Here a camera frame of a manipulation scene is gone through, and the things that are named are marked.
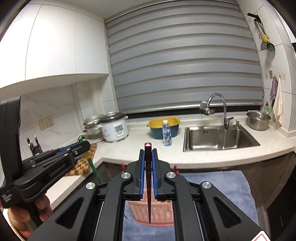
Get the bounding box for chrome faucet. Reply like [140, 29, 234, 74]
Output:
[207, 93, 234, 130]

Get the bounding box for stainless steel sink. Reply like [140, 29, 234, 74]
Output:
[183, 124, 261, 152]

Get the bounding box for grey steel spatula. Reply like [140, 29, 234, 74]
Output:
[254, 20, 269, 51]

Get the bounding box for yellow and blue basin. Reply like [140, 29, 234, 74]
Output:
[147, 117, 181, 139]

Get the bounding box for grey window blind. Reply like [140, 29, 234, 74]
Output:
[105, 0, 265, 114]

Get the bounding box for cream hanging towel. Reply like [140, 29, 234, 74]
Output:
[273, 76, 284, 129]

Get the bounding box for blue-grey fleece mat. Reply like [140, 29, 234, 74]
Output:
[122, 170, 259, 241]

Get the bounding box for pink perforated chopstick holder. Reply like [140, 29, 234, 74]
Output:
[127, 183, 174, 226]

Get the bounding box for dark red chopstick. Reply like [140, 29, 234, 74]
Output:
[144, 142, 153, 224]

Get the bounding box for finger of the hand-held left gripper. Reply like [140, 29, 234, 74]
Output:
[14, 140, 91, 198]
[22, 141, 84, 172]

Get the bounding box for stainless steel basin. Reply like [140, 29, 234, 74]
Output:
[246, 111, 271, 131]

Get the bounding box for clear water bottle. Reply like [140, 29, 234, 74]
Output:
[162, 120, 173, 147]

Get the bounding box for purple hanging cloth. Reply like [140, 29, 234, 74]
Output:
[270, 76, 278, 107]

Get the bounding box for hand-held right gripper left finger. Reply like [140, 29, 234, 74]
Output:
[35, 149, 145, 241]

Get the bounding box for black power cable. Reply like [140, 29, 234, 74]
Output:
[77, 134, 104, 144]

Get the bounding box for dark brown base cabinets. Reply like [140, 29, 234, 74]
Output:
[102, 152, 296, 233]

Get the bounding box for checkered wooden cutting board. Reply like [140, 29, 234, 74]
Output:
[63, 143, 97, 176]

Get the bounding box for brass water valve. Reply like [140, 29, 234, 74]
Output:
[199, 100, 215, 116]

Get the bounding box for black knife block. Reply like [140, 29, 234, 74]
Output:
[26, 135, 43, 156]

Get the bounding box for person's left hand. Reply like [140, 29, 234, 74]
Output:
[6, 194, 53, 241]

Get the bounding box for white upper cabinet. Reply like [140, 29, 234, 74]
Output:
[0, 0, 110, 90]

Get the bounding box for steel steamer pot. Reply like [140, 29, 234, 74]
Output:
[83, 115, 105, 139]

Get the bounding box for hanging kitchen utensils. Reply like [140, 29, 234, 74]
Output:
[257, 22, 275, 52]

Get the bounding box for white rice cooker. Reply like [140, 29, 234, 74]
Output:
[98, 112, 129, 142]

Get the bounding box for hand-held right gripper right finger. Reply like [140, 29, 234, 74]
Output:
[151, 148, 264, 241]

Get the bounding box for green chopstick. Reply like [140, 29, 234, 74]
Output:
[78, 136, 103, 184]

